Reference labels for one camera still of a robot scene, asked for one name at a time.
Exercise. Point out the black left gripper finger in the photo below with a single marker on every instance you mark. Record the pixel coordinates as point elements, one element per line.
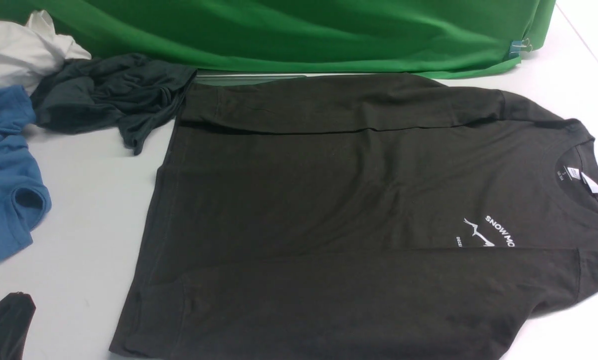
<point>16,312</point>

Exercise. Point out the dark gray long-sleeve top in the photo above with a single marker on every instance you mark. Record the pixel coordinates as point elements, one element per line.
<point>361,217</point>

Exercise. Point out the blue t-shirt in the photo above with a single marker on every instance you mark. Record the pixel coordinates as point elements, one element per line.
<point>24,199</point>

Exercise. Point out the dark teal crumpled garment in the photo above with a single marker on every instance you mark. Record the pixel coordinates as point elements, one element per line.
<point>131,92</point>

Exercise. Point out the white crumpled garment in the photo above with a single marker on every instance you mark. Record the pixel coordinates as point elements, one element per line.
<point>32,51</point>

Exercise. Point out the green backdrop cloth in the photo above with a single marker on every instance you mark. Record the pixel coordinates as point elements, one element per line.
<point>438,39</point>

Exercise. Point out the blue binder clip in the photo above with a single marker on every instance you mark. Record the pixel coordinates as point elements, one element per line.
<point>518,47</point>

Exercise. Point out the table cable grommet tray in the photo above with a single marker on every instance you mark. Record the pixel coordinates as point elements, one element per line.
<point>224,80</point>

